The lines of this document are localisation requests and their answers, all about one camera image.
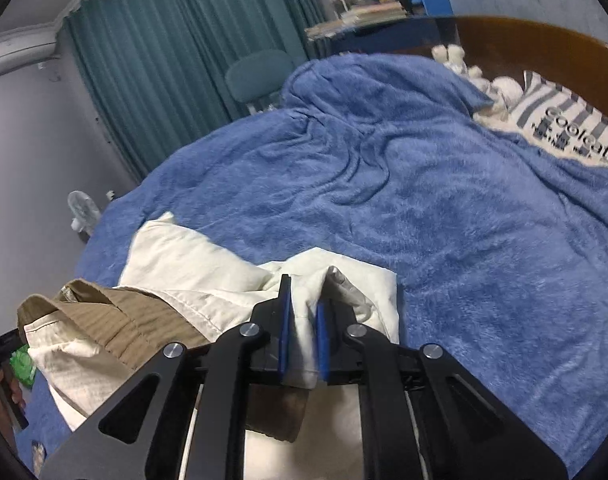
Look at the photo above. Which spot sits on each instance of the patterned phone case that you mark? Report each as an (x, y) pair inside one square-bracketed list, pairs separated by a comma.
[(38, 457)]

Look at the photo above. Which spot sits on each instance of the striped pillow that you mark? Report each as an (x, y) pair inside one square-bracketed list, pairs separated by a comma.
[(569, 120)]

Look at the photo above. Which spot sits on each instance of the green packet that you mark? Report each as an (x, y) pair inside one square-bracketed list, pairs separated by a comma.
[(24, 367)]

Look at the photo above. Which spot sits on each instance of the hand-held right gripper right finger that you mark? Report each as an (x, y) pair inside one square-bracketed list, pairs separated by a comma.
[(324, 345)]

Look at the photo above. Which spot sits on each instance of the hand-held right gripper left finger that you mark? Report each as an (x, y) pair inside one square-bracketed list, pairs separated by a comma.
[(284, 330)]

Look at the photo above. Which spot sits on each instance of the stack of flat books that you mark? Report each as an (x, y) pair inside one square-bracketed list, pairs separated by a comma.
[(359, 17)]

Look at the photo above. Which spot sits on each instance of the white air conditioner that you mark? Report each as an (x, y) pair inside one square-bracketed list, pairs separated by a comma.
[(21, 50)]

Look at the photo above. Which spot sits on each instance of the white standing fan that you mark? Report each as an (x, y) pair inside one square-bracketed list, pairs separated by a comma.
[(81, 210)]

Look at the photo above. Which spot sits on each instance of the white hooded jacket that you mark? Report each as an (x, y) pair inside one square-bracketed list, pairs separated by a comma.
[(184, 270)]

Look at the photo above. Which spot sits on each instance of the white plush toy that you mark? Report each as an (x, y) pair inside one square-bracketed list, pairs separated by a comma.
[(484, 85)]

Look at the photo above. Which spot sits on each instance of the blue fleece blanket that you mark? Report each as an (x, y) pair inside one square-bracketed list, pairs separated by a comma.
[(409, 200)]

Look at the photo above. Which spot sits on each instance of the teal curtain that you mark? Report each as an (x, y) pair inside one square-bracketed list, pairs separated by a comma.
[(184, 60)]

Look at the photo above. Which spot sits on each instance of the wooden headboard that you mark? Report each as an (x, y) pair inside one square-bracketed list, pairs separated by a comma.
[(534, 45)]

